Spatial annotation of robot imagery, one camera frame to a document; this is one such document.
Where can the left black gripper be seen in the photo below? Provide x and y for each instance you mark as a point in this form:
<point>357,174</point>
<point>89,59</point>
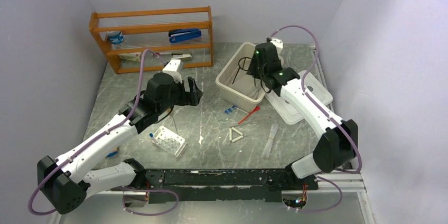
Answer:
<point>191,98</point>

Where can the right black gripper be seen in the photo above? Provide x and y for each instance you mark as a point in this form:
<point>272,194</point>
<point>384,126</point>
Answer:
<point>251,68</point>

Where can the black wire tripod stand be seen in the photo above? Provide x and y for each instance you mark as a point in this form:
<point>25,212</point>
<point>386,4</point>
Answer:
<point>242,74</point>

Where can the metal crucible tongs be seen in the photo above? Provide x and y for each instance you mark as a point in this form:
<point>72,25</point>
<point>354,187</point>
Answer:
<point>256,93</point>

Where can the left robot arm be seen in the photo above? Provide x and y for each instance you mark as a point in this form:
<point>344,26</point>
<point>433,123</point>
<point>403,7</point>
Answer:
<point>69,179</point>

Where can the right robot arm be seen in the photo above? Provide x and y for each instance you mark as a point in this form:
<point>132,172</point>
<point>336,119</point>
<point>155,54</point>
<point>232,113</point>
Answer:
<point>337,137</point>

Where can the beige plastic bin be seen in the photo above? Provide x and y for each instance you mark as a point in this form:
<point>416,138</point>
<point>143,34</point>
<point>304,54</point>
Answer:
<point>235,85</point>

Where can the beige whiteboard eraser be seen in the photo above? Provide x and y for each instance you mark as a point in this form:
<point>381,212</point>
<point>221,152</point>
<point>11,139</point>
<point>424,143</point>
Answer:
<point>182,56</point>

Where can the blue capped small tubes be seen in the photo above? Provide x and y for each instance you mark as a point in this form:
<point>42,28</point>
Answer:
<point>230,110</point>

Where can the white test tube rack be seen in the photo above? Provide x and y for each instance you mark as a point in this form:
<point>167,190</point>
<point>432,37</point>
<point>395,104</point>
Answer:
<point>168,141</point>

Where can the red plastic spatula spoon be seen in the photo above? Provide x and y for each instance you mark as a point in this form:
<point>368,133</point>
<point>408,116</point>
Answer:
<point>257,108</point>

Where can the white clay triangle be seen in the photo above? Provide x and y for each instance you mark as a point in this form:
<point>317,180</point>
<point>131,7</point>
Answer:
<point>235,135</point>

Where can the blue stapler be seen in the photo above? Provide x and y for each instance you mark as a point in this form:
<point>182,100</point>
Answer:
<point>181,35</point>

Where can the small white cardboard box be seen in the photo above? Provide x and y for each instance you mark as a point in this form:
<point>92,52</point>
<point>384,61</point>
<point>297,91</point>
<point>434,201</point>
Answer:
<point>132,56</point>

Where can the white plastic bin lid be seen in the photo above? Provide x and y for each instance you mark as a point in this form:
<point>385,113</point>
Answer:
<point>287,112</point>

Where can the clear plastic pipettes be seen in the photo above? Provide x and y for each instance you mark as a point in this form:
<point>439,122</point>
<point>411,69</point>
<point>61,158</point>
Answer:
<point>273,130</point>

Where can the orange wooden shelf rack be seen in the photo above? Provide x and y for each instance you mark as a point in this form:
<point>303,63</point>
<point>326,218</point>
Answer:
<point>149,30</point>

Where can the yellow blue small block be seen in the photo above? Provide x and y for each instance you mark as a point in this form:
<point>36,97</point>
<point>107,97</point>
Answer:
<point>111,154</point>

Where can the blue white tape roll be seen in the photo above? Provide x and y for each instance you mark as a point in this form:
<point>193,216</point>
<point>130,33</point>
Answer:
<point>114,37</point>

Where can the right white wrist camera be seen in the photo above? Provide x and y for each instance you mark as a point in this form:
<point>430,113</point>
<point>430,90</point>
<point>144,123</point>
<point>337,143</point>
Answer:
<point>277,43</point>

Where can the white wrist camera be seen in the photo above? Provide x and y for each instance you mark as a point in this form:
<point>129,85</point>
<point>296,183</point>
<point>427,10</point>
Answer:
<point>174,68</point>
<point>277,43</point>

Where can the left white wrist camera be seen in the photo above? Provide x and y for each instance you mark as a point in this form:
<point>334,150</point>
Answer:
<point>174,68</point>

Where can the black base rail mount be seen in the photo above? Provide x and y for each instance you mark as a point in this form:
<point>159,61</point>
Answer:
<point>170,185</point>

